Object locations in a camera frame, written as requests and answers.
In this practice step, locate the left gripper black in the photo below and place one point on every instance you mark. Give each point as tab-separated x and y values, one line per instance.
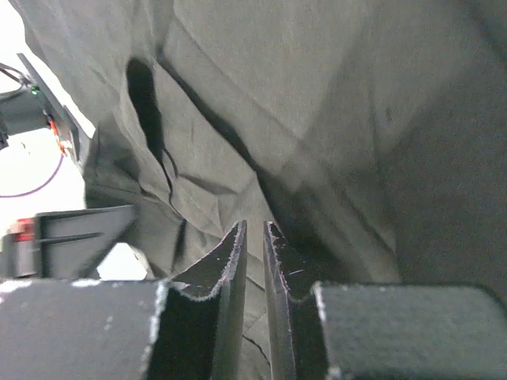
63	244

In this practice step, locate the black long sleeve shirt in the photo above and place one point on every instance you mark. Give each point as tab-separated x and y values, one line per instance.
370	131

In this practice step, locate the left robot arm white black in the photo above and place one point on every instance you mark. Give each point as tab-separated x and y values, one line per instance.
43	152

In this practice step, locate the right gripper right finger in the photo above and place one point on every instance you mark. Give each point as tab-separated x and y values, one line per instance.
320	328

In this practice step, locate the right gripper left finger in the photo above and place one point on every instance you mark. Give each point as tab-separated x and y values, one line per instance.
188	327

